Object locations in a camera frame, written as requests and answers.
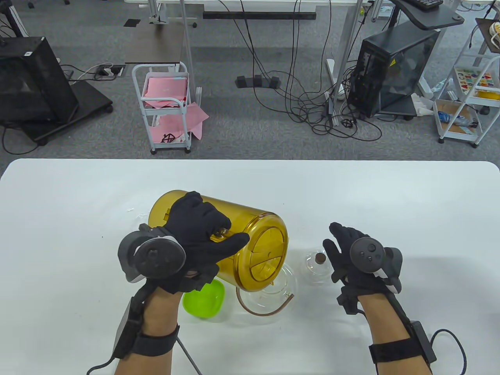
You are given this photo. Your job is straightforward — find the person's right hand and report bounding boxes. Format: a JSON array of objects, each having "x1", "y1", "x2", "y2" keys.
[{"x1": 323, "y1": 222, "x2": 403, "y2": 315}]

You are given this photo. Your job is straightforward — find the person's left hand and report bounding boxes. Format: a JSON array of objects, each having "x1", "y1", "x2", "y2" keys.
[{"x1": 139, "y1": 191, "x2": 250, "y2": 294}]

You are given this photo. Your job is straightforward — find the black hand controller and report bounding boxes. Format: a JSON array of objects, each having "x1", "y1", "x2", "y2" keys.
[
  {"x1": 350, "y1": 237, "x2": 403, "y2": 294},
  {"x1": 118, "y1": 230, "x2": 187, "y2": 284}
]

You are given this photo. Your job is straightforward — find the glass teapot lid cork knob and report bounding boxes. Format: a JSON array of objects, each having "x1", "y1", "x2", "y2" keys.
[{"x1": 300, "y1": 252, "x2": 333, "y2": 286}]

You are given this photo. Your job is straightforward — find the yellow plastic pitcher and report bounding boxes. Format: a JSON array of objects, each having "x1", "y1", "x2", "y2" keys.
[{"x1": 148, "y1": 190, "x2": 289, "y2": 293}]

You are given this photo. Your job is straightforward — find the green plastic bowl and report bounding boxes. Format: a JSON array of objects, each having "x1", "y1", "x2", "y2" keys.
[{"x1": 183, "y1": 279, "x2": 226, "y2": 320}]

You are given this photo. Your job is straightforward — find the glass teapot with infuser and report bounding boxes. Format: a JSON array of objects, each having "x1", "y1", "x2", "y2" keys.
[{"x1": 236, "y1": 264, "x2": 298, "y2": 317}]

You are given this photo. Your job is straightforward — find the person's left forearm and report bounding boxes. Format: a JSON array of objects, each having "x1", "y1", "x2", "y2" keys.
[{"x1": 113, "y1": 287, "x2": 181, "y2": 375}]

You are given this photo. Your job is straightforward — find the person's right forearm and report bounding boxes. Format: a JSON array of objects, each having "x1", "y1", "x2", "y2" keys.
[{"x1": 357, "y1": 291, "x2": 430, "y2": 375}]

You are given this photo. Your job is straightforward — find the clear water puddle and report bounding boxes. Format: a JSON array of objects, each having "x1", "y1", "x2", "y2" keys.
[{"x1": 127, "y1": 208, "x2": 152, "y2": 225}]

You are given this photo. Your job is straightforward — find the white rolling cart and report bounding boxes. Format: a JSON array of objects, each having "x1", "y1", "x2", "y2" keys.
[{"x1": 132, "y1": 62, "x2": 193, "y2": 155}]

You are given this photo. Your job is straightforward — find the pink paper sheets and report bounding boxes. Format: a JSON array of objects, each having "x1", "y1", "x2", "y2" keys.
[{"x1": 141, "y1": 75, "x2": 209, "y2": 143}]

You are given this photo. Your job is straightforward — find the white utility cart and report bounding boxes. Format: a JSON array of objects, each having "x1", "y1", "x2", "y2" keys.
[{"x1": 433, "y1": 55, "x2": 500, "y2": 148}]

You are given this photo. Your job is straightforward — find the white plastic bags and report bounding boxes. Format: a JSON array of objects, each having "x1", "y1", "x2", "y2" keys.
[{"x1": 411, "y1": 93, "x2": 435, "y2": 117}]

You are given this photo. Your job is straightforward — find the aluminium pole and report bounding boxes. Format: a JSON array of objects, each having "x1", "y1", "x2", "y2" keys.
[{"x1": 178, "y1": 0, "x2": 197, "y2": 106}]

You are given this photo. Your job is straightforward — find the black rolling base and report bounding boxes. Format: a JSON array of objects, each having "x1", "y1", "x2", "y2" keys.
[{"x1": 0, "y1": 80, "x2": 114, "y2": 146}]

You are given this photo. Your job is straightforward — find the blue packet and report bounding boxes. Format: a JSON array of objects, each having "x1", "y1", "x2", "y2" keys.
[{"x1": 437, "y1": 111, "x2": 479, "y2": 128}]

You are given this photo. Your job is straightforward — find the floor socket box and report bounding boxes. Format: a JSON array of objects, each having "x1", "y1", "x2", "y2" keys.
[{"x1": 94, "y1": 64, "x2": 126, "y2": 80}]

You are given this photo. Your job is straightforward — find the black computer tower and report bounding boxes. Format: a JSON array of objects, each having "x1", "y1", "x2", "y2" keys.
[{"x1": 348, "y1": 27, "x2": 441, "y2": 120}]

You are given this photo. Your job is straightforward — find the dark brown side table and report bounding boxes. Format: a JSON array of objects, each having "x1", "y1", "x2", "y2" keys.
[{"x1": 125, "y1": 21, "x2": 185, "y2": 65}]

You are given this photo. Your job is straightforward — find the white desk leg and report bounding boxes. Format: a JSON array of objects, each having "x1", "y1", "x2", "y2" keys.
[{"x1": 329, "y1": 0, "x2": 366, "y2": 118}]

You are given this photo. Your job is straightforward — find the colourful puzzle board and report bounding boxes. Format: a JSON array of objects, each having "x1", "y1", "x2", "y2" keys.
[{"x1": 454, "y1": 68, "x2": 494, "y2": 93}]

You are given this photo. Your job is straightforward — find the black desk foot bar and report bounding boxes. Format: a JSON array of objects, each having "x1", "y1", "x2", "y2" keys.
[{"x1": 203, "y1": 11, "x2": 316, "y2": 21}]

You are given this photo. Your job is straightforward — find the black keyboard tray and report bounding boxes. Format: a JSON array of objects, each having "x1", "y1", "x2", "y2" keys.
[{"x1": 391, "y1": 0, "x2": 465, "y2": 30}]

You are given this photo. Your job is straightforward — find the brown tray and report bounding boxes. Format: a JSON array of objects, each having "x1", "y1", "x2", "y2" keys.
[{"x1": 475, "y1": 18, "x2": 500, "y2": 55}]

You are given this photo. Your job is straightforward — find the black keyboard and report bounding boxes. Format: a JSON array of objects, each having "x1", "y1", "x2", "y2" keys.
[{"x1": 406, "y1": 0, "x2": 444, "y2": 10}]

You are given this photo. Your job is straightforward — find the bundle of black floor cables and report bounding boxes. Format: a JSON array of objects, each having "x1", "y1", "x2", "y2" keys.
[{"x1": 217, "y1": 0, "x2": 383, "y2": 142}]

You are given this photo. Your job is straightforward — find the black right arm strap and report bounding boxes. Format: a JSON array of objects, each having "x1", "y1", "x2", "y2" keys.
[{"x1": 369, "y1": 338, "x2": 424, "y2": 364}]

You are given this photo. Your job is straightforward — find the black arm strap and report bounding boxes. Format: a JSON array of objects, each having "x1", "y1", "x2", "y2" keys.
[
  {"x1": 133, "y1": 324, "x2": 181, "y2": 357},
  {"x1": 369, "y1": 338, "x2": 424, "y2": 364}
]

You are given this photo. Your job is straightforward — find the black left arm strap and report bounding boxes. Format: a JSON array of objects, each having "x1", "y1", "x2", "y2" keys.
[{"x1": 133, "y1": 324, "x2": 181, "y2": 357}]

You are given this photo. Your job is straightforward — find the grey left arm cable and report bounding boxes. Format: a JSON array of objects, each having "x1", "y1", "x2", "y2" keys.
[{"x1": 86, "y1": 338, "x2": 204, "y2": 375}]

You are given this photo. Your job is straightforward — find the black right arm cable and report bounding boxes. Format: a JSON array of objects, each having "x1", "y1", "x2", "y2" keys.
[{"x1": 432, "y1": 329, "x2": 467, "y2": 375}]

